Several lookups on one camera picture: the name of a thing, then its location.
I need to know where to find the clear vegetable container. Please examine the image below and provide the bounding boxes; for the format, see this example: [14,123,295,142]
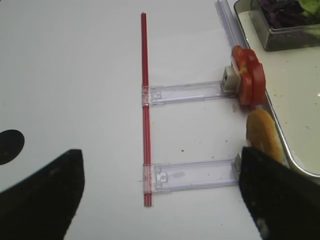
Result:
[249,0,320,52]

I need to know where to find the green lettuce pile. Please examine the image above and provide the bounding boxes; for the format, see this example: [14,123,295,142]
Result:
[298,0,320,17]

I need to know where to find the white tomato holder block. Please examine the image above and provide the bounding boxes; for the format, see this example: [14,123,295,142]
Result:
[221,66,241,93]

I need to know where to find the metal tray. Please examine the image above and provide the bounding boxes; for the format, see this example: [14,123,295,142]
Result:
[233,0,320,178]

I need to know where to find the red left boundary strip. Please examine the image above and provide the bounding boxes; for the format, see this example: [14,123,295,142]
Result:
[140,12,153,208]

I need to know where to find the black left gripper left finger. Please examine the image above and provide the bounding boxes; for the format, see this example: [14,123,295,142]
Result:
[0,149,85,240]

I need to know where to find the black table hole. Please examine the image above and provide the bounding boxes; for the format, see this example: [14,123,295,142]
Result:
[0,129,25,165]

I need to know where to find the tomato slices stack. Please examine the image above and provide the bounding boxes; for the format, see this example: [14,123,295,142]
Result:
[231,45,266,108]

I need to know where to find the clear rail upper left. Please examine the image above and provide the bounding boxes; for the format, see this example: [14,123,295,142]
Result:
[148,81,237,107]

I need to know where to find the clear long rail left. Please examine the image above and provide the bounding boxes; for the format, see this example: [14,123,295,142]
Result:
[214,0,251,49]

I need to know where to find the bun half left rack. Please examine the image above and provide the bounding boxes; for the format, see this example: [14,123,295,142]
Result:
[246,109,286,166]

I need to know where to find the purple cabbage pile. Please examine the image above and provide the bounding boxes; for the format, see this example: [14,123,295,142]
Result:
[258,0,313,29]

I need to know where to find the clear rail lower left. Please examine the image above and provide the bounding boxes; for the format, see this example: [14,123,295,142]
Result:
[142,159,237,194]

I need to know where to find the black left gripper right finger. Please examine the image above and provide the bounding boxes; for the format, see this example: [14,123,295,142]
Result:
[238,147,320,240]

